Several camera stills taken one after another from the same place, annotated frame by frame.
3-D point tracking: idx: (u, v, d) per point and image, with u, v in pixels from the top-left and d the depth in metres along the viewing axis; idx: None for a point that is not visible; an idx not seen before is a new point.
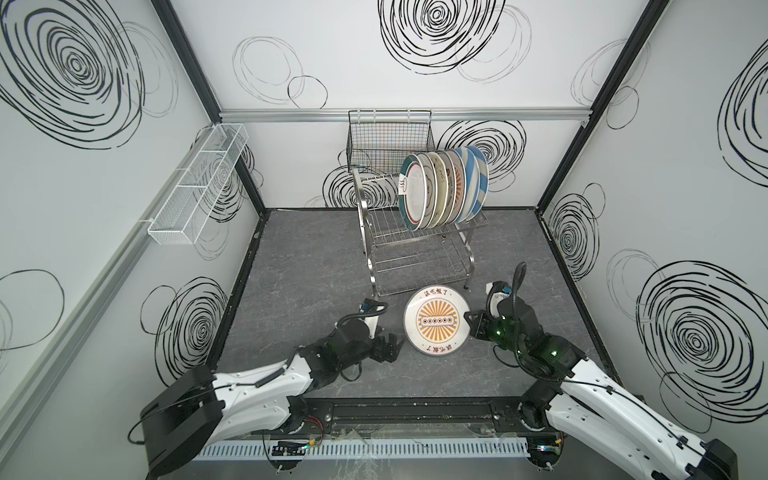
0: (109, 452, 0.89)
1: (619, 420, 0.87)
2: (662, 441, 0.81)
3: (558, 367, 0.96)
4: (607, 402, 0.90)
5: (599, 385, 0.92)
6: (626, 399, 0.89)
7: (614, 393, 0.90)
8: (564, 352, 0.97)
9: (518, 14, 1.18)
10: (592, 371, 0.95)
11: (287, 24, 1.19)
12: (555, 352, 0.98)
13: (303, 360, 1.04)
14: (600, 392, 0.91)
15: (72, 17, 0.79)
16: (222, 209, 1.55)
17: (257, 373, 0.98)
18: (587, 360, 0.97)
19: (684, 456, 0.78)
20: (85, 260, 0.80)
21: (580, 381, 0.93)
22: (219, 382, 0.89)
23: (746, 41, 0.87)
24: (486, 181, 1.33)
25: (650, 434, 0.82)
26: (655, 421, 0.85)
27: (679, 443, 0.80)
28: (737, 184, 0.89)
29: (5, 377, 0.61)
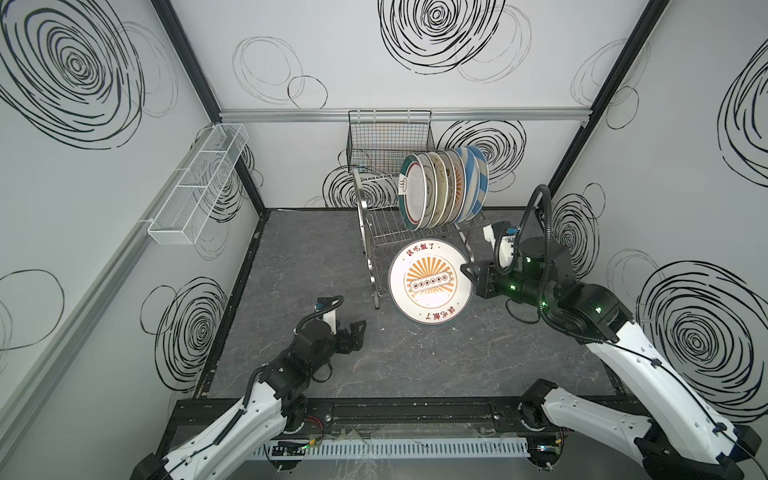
0: (108, 453, 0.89)
1: (651, 395, 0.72)
2: (698, 426, 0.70)
3: (601, 324, 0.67)
4: (650, 380, 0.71)
5: (645, 356, 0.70)
6: (670, 376, 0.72)
7: (659, 368, 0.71)
8: (610, 307, 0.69)
9: (517, 14, 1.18)
10: (638, 338, 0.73)
11: (288, 24, 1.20)
12: (598, 305, 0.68)
13: (262, 388, 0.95)
14: (644, 365, 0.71)
15: (73, 17, 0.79)
16: (222, 209, 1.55)
17: (214, 427, 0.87)
18: (635, 323, 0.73)
19: (716, 444, 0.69)
20: (85, 261, 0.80)
21: (625, 349, 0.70)
22: (172, 462, 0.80)
23: (746, 41, 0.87)
24: (486, 181, 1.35)
25: (689, 418, 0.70)
26: (694, 402, 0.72)
27: (717, 430, 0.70)
28: (736, 183, 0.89)
29: (4, 377, 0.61)
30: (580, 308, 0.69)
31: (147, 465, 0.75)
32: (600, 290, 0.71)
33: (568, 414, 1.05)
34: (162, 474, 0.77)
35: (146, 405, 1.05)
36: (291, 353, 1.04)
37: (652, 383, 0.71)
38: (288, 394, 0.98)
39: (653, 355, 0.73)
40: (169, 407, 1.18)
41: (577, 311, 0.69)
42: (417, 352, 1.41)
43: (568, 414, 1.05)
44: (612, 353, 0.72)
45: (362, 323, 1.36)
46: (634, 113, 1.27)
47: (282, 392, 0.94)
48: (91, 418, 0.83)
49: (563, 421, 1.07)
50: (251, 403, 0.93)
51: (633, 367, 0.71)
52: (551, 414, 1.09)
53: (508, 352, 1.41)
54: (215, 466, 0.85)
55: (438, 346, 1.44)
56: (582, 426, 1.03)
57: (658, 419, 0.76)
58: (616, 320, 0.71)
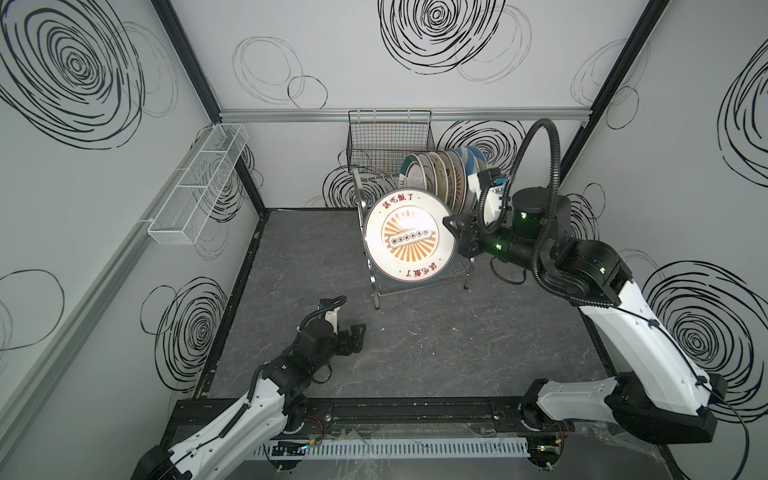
0: (108, 452, 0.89)
1: (639, 355, 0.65)
2: (684, 383, 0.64)
3: (605, 283, 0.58)
4: (643, 341, 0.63)
5: (644, 317, 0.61)
6: (664, 336, 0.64)
7: (656, 329, 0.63)
8: (612, 264, 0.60)
9: (517, 14, 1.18)
10: (636, 297, 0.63)
11: (287, 24, 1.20)
12: (602, 265, 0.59)
13: (266, 384, 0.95)
14: (641, 326, 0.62)
15: (73, 17, 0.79)
16: (222, 209, 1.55)
17: (219, 421, 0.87)
18: (634, 281, 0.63)
19: (698, 397, 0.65)
20: (84, 260, 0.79)
21: (626, 310, 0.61)
22: (177, 455, 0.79)
23: (746, 41, 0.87)
24: None
25: (675, 376, 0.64)
26: (682, 358, 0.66)
27: (698, 383, 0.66)
28: (737, 183, 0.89)
29: (5, 378, 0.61)
30: (581, 267, 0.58)
31: (151, 458, 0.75)
32: (599, 246, 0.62)
33: (560, 404, 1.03)
34: (167, 467, 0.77)
35: (145, 404, 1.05)
36: (294, 352, 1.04)
37: (646, 345, 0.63)
38: (291, 391, 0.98)
39: (649, 315, 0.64)
40: (169, 406, 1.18)
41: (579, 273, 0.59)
42: (417, 352, 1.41)
43: (561, 403, 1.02)
44: (610, 315, 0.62)
45: (362, 326, 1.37)
46: (634, 113, 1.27)
47: (285, 388, 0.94)
48: (91, 417, 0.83)
49: (559, 411, 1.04)
50: (255, 398, 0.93)
51: (630, 329, 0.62)
52: (548, 409, 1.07)
53: (508, 352, 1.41)
54: (219, 461, 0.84)
55: (438, 346, 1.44)
56: (571, 410, 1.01)
57: (639, 375, 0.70)
58: (616, 280, 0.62)
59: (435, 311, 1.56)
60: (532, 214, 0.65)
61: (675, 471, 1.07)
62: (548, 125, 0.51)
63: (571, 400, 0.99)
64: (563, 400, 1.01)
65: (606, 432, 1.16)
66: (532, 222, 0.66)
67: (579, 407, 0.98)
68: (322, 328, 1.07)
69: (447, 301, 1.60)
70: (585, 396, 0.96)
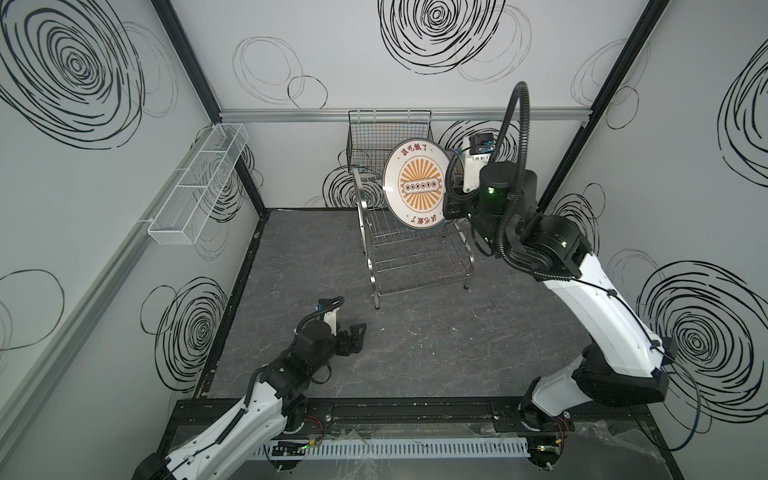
0: (108, 453, 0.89)
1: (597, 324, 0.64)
2: (640, 348, 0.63)
3: (566, 258, 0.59)
4: (603, 308, 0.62)
5: (604, 288, 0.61)
6: (621, 304, 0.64)
7: (614, 297, 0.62)
8: (573, 238, 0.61)
9: (518, 13, 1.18)
10: (595, 269, 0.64)
11: (287, 24, 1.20)
12: (562, 239, 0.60)
13: (262, 387, 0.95)
14: (600, 296, 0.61)
15: (73, 18, 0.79)
16: (223, 209, 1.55)
17: (216, 426, 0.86)
18: (593, 253, 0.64)
19: (653, 361, 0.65)
20: (84, 261, 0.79)
21: (588, 283, 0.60)
22: (175, 461, 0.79)
23: (746, 41, 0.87)
24: None
25: (632, 342, 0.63)
26: (637, 325, 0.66)
27: (652, 347, 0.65)
28: (737, 184, 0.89)
29: (5, 378, 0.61)
30: (544, 244, 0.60)
31: (149, 464, 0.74)
32: (561, 221, 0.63)
33: (551, 397, 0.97)
34: (165, 473, 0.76)
35: (145, 405, 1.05)
36: (293, 353, 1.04)
37: (606, 314, 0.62)
38: (288, 393, 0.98)
39: (608, 286, 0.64)
40: (170, 407, 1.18)
41: (542, 247, 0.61)
42: (417, 352, 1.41)
43: (552, 397, 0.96)
44: (571, 288, 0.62)
45: (362, 327, 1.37)
46: (634, 113, 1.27)
47: (283, 391, 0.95)
48: (91, 417, 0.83)
49: (554, 406, 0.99)
50: (252, 402, 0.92)
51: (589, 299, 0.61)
52: (544, 406, 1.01)
53: (508, 352, 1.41)
54: (218, 464, 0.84)
55: (438, 346, 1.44)
56: (561, 399, 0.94)
57: (598, 344, 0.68)
58: (577, 254, 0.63)
59: (435, 311, 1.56)
60: (500, 190, 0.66)
61: (676, 472, 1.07)
62: (518, 85, 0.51)
63: (557, 390, 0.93)
64: (550, 391, 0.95)
65: (606, 432, 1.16)
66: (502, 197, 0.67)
67: (564, 393, 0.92)
68: (321, 329, 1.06)
69: (447, 301, 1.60)
70: (563, 380, 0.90)
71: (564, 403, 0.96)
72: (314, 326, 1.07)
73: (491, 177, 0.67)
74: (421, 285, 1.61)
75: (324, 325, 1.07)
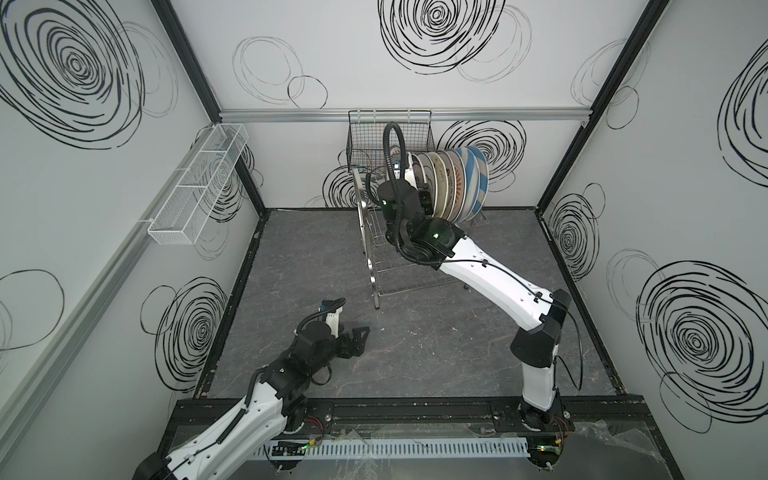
0: (108, 452, 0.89)
1: (486, 288, 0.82)
2: (523, 300, 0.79)
3: (439, 247, 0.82)
4: (479, 275, 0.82)
5: (476, 259, 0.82)
6: (499, 271, 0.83)
7: (489, 264, 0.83)
8: (446, 232, 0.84)
9: (518, 14, 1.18)
10: (470, 247, 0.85)
11: (287, 24, 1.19)
12: (437, 234, 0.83)
13: (262, 388, 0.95)
14: (476, 267, 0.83)
15: (72, 17, 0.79)
16: (222, 209, 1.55)
17: (217, 427, 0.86)
18: (466, 237, 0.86)
19: (539, 308, 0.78)
20: (85, 260, 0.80)
21: (458, 259, 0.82)
22: (175, 461, 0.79)
23: (746, 41, 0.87)
24: (485, 181, 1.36)
25: (513, 296, 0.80)
26: (517, 282, 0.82)
27: (535, 298, 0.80)
28: (737, 183, 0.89)
29: (5, 377, 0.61)
30: (427, 241, 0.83)
31: (148, 464, 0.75)
32: (440, 223, 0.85)
33: (533, 389, 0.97)
34: (165, 473, 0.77)
35: (145, 404, 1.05)
36: (291, 355, 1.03)
37: (484, 279, 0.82)
38: (288, 395, 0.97)
39: (484, 258, 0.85)
40: (169, 407, 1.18)
41: (424, 243, 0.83)
42: (417, 352, 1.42)
43: (534, 388, 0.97)
44: (452, 266, 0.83)
45: (364, 330, 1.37)
46: (634, 113, 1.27)
47: (283, 393, 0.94)
48: (91, 417, 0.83)
49: (544, 402, 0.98)
50: (253, 402, 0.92)
51: (468, 270, 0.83)
52: (537, 403, 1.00)
53: (508, 351, 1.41)
54: (218, 465, 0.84)
55: (438, 346, 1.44)
56: (537, 386, 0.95)
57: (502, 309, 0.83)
58: (453, 241, 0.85)
59: (435, 311, 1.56)
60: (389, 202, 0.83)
61: (675, 471, 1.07)
62: (389, 125, 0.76)
63: (533, 379, 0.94)
64: (528, 381, 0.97)
65: (606, 432, 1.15)
66: (391, 206, 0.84)
67: (539, 380, 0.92)
68: (321, 330, 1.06)
69: (447, 301, 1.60)
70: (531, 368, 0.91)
71: (546, 390, 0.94)
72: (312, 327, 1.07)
73: (384, 191, 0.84)
74: (421, 285, 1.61)
75: (323, 325, 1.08)
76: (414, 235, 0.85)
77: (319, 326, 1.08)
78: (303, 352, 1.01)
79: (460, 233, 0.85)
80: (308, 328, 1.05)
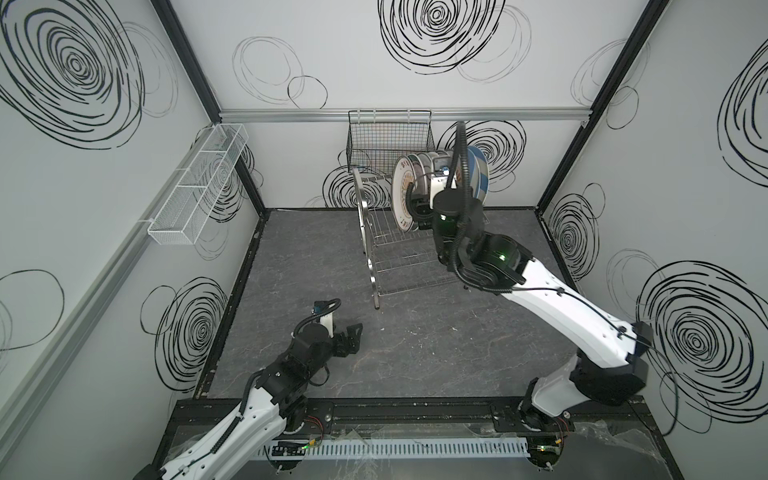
0: (107, 453, 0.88)
1: (560, 321, 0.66)
2: (606, 337, 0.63)
3: (507, 270, 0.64)
4: (554, 305, 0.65)
5: (550, 286, 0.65)
6: (575, 298, 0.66)
7: (566, 294, 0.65)
8: (512, 252, 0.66)
9: (518, 14, 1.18)
10: (541, 271, 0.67)
11: (287, 24, 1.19)
12: (502, 254, 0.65)
13: (260, 395, 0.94)
14: (549, 296, 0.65)
15: (73, 17, 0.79)
16: (222, 209, 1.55)
17: (212, 436, 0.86)
18: (536, 259, 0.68)
19: (626, 348, 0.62)
20: (85, 260, 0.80)
21: (528, 287, 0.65)
22: (170, 471, 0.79)
23: (746, 41, 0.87)
24: (486, 181, 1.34)
25: (595, 331, 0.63)
26: (597, 314, 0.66)
27: (619, 334, 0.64)
28: (737, 183, 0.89)
29: (4, 378, 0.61)
30: (490, 262, 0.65)
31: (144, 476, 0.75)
32: (505, 240, 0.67)
33: (548, 398, 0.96)
34: None
35: (145, 405, 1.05)
36: (289, 356, 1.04)
37: (560, 310, 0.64)
38: (285, 398, 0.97)
39: (557, 284, 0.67)
40: (169, 407, 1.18)
41: (488, 264, 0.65)
42: (417, 351, 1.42)
43: (550, 399, 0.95)
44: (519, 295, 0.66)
45: (358, 327, 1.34)
46: (634, 113, 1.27)
47: (279, 397, 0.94)
48: (91, 417, 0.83)
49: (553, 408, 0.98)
50: (248, 409, 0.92)
51: (540, 300, 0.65)
52: (544, 408, 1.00)
53: (508, 351, 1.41)
54: (215, 472, 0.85)
55: (438, 346, 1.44)
56: (556, 399, 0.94)
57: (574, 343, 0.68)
58: (521, 263, 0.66)
59: (435, 311, 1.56)
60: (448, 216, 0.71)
61: (676, 472, 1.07)
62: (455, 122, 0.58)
63: (556, 390, 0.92)
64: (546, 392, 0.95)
65: (606, 432, 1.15)
66: (452, 222, 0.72)
67: (559, 392, 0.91)
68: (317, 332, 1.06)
69: (447, 301, 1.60)
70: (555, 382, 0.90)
71: (562, 403, 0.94)
72: (309, 329, 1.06)
73: (444, 205, 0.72)
74: (422, 285, 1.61)
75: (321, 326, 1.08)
76: (474, 256, 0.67)
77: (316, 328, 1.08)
78: (300, 354, 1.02)
79: (528, 253, 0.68)
80: (306, 330, 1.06)
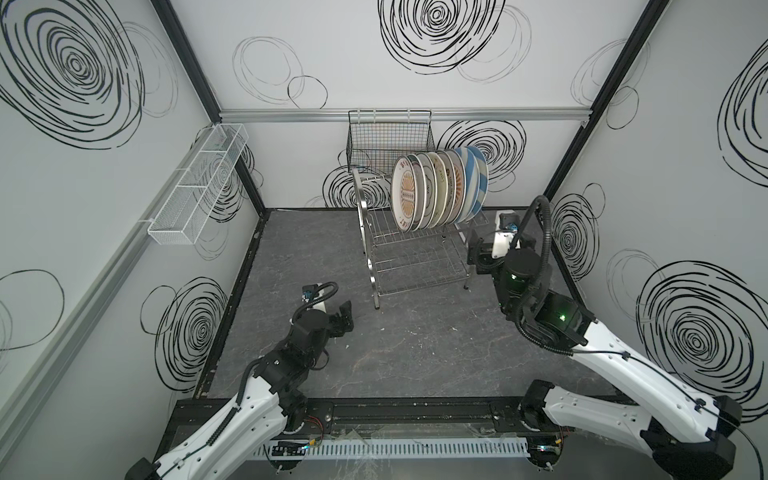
0: (108, 453, 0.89)
1: (634, 388, 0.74)
2: (681, 407, 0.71)
3: (568, 333, 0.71)
4: (629, 372, 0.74)
5: (614, 351, 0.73)
6: (643, 365, 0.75)
7: (631, 359, 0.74)
8: (574, 314, 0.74)
9: (518, 14, 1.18)
10: (603, 334, 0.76)
11: (287, 24, 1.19)
12: (563, 314, 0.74)
13: (257, 382, 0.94)
14: (615, 359, 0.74)
15: (72, 17, 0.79)
16: (222, 209, 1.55)
17: (208, 429, 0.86)
18: (598, 322, 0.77)
19: (705, 421, 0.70)
20: (85, 260, 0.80)
21: (594, 350, 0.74)
22: (164, 466, 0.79)
23: (746, 40, 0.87)
24: (486, 181, 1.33)
25: (670, 401, 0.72)
26: (671, 385, 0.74)
27: (696, 406, 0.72)
28: (737, 183, 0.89)
29: (5, 378, 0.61)
30: (554, 323, 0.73)
31: (139, 470, 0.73)
32: (566, 302, 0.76)
33: (576, 414, 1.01)
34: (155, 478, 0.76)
35: (145, 405, 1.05)
36: (289, 344, 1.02)
37: (629, 374, 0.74)
38: (285, 386, 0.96)
39: (622, 348, 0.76)
40: (169, 407, 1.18)
41: (549, 324, 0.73)
42: (417, 351, 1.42)
43: (575, 414, 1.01)
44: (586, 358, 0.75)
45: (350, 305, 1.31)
46: (634, 113, 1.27)
47: (278, 385, 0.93)
48: (91, 417, 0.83)
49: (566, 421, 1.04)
50: (246, 399, 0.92)
51: (608, 363, 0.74)
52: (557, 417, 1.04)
53: (508, 351, 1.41)
54: (211, 466, 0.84)
55: (438, 346, 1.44)
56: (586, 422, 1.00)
57: (648, 410, 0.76)
58: (582, 324, 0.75)
59: (435, 311, 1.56)
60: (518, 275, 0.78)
61: None
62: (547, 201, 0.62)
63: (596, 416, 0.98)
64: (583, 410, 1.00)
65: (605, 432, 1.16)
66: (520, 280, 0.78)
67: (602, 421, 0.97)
68: (315, 318, 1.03)
69: (447, 301, 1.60)
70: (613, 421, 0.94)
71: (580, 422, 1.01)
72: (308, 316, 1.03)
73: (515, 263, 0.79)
74: (422, 285, 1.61)
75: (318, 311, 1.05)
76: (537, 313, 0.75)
77: (314, 314, 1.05)
78: (300, 341, 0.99)
79: (590, 316, 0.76)
80: (304, 317, 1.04)
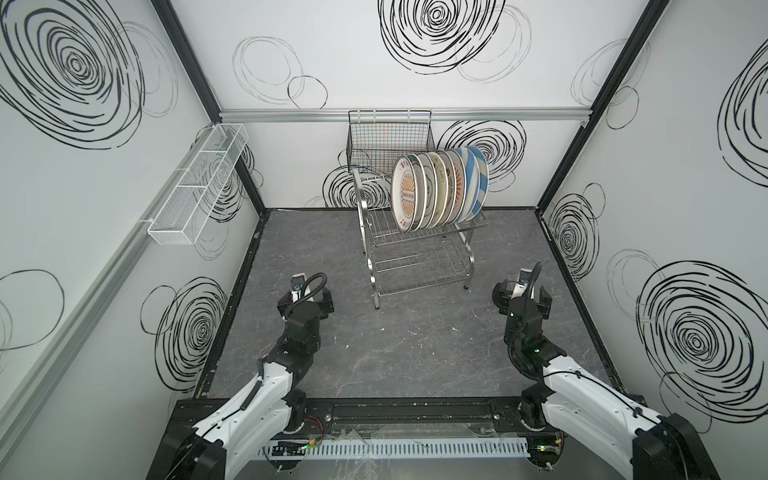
0: (108, 452, 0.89)
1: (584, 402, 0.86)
2: (618, 413, 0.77)
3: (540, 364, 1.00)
4: (573, 385, 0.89)
5: (569, 370, 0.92)
6: (597, 384, 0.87)
7: (582, 377, 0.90)
8: (548, 350, 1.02)
9: (518, 14, 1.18)
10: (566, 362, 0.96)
11: (287, 24, 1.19)
12: (540, 350, 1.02)
13: (273, 366, 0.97)
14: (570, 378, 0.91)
15: (73, 17, 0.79)
16: (222, 209, 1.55)
17: (234, 403, 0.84)
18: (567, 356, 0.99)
19: (638, 424, 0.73)
20: (85, 260, 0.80)
21: (554, 370, 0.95)
22: (203, 429, 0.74)
23: (746, 40, 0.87)
24: (486, 181, 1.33)
25: (608, 406, 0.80)
26: (617, 397, 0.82)
27: (634, 412, 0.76)
28: (737, 184, 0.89)
29: (5, 379, 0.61)
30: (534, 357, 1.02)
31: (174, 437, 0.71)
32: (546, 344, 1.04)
33: (577, 424, 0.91)
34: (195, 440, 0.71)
35: (146, 405, 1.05)
36: (288, 339, 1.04)
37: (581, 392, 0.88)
38: (297, 373, 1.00)
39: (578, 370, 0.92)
40: (169, 407, 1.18)
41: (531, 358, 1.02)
42: (417, 351, 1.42)
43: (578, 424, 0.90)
44: (551, 379, 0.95)
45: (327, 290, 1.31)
46: (634, 113, 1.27)
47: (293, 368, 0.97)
48: (91, 417, 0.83)
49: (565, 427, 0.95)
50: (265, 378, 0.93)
51: (562, 380, 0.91)
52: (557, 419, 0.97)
53: (509, 351, 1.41)
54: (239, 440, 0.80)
55: (438, 346, 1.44)
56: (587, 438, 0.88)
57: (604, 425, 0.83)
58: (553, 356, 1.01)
59: (435, 311, 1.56)
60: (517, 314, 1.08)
61: None
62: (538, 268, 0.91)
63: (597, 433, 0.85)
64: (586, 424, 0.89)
65: None
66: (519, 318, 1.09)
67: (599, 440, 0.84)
68: (307, 309, 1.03)
69: (447, 301, 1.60)
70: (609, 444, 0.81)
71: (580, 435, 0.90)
72: (300, 309, 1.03)
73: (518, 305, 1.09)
74: (422, 285, 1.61)
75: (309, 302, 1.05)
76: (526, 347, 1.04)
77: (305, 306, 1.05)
78: (299, 334, 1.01)
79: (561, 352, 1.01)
80: (296, 310, 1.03)
